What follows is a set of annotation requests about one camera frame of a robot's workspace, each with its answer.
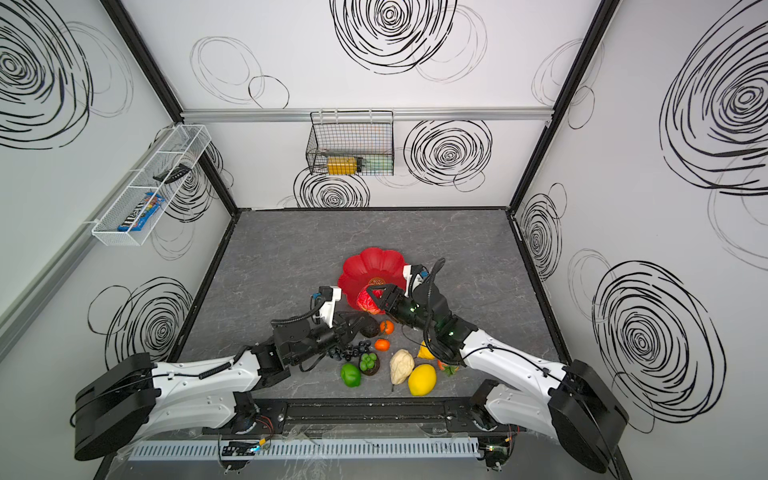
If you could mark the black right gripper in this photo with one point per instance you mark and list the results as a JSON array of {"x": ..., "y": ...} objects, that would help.
[{"x": 388, "y": 299}]

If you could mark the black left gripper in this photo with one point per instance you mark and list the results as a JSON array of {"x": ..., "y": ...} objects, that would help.
[{"x": 349, "y": 327}]

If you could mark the small yellow fake pear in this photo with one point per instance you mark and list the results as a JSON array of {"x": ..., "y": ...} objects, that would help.
[{"x": 424, "y": 352}]

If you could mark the yellow fake lemon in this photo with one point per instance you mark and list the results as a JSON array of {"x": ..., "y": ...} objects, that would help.
[{"x": 422, "y": 380}]

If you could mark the red fake apple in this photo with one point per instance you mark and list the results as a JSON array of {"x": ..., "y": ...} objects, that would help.
[{"x": 366, "y": 303}]

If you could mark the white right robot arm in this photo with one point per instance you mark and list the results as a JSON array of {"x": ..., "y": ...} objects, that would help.
[{"x": 568, "y": 402}]

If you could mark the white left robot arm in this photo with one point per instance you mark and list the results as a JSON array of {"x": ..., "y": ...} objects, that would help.
[{"x": 140, "y": 397}]

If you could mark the upper orange fake tangerine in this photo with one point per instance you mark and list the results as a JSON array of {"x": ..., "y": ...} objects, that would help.
[{"x": 386, "y": 327}]

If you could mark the orange fake tangerine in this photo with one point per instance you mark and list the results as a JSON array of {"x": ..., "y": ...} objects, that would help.
[
  {"x": 386, "y": 327},
  {"x": 382, "y": 345}
]

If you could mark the lower orange fake tangerine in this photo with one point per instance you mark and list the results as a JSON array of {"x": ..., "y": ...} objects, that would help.
[{"x": 382, "y": 345}]

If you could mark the dark fake grape bunch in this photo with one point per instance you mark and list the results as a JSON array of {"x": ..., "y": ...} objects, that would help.
[{"x": 350, "y": 352}]

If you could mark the red flower-shaped fruit bowl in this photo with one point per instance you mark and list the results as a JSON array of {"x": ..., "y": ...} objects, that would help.
[{"x": 373, "y": 266}]

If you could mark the green fake mangosteen half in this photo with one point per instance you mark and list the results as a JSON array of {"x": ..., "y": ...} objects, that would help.
[{"x": 369, "y": 364}]

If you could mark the green fake pepper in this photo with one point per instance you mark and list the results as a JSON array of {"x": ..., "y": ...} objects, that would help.
[{"x": 350, "y": 375}]

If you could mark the green box in basket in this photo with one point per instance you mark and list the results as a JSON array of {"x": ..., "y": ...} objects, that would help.
[{"x": 377, "y": 165}]

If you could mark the yellow box in basket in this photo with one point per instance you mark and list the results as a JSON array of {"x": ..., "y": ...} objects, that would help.
[{"x": 343, "y": 165}]

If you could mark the black remote control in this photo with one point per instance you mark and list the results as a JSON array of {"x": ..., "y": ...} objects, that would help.
[{"x": 173, "y": 174}]

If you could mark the blue candy packet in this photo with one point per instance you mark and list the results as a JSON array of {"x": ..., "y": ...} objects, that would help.
[{"x": 142, "y": 212}]

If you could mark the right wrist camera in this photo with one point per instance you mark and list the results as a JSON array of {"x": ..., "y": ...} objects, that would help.
[{"x": 414, "y": 275}]

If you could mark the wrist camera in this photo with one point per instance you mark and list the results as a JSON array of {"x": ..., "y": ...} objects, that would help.
[
  {"x": 414, "y": 275},
  {"x": 323, "y": 304}
]

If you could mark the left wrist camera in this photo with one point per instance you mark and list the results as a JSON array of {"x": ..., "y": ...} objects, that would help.
[{"x": 323, "y": 304}]

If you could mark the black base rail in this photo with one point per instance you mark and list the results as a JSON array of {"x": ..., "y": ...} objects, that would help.
[{"x": 453, "y": 414}]

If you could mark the black wire wall basket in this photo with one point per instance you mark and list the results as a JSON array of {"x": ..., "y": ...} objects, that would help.
[{"x": 348, "y": 133}]

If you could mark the white slotted cable duct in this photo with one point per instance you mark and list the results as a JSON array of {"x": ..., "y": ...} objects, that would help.
[{"x": 307, "y": 449}]

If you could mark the white wire wall shelf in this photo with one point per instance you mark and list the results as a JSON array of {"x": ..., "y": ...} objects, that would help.
[{"x": 185, "y": 200}]

